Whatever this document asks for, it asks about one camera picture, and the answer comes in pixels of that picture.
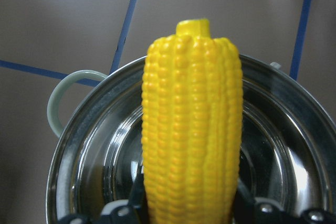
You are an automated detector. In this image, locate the yellow plastic corn cob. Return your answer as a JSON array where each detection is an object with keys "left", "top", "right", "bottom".
[{"left": 141, "top": 19, "right": 243, "bottom": 223}]

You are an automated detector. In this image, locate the pale green cooking pot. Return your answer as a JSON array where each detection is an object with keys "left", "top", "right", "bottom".
[{"left": 46, "top": 56, "right": 335, "bottom": 223}]

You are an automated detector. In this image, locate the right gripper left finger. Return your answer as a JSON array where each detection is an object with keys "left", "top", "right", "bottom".
[{"left": 59, "top": 173, "right": 149, "bottom": 223}]

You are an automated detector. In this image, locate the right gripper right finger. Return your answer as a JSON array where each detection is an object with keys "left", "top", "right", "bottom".
[{"left": 231, "top": 179, "right": 335, "bottom": 223}]

